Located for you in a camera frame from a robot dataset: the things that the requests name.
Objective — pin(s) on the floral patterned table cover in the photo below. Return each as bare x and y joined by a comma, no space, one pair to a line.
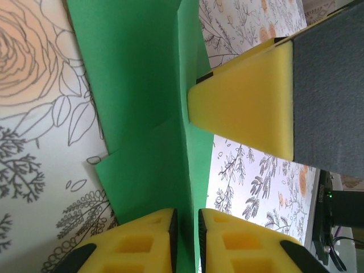
42,142

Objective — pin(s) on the green square paper sheet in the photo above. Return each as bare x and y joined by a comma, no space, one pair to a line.
136,85

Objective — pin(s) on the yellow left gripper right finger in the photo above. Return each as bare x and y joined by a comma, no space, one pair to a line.
241,250

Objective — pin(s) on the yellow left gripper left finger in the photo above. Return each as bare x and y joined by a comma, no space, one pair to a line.
136,250

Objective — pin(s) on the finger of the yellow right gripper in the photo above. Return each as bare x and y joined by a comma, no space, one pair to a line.
273,42
256,99

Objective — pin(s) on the right black wrist camera box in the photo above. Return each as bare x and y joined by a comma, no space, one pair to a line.
349,209

